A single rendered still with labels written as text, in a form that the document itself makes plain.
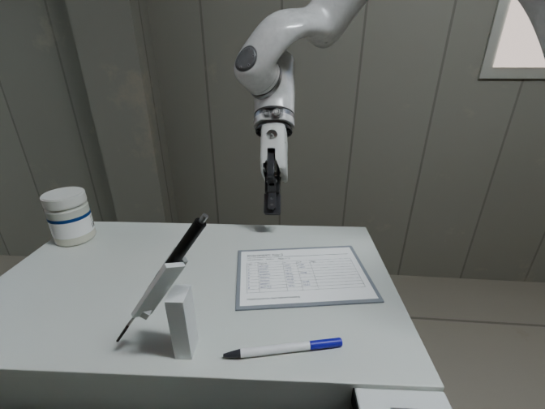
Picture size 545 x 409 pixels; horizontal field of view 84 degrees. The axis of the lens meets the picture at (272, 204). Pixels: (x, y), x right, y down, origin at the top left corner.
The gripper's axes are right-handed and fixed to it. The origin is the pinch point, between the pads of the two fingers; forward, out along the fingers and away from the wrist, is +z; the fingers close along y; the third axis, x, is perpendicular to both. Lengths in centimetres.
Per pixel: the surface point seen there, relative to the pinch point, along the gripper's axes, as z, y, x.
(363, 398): 24.4, -23.1, -11.9
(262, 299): 16.3, -13.5, 0.0
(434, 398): 24.3, -22.4, -19.1
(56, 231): 6.4, -6.8, 38.6
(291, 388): 24.3, -22.1, -4.5
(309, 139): -57, 104, -11
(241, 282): 14.2, -10.7, 3.6
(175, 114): -69, 95, 65
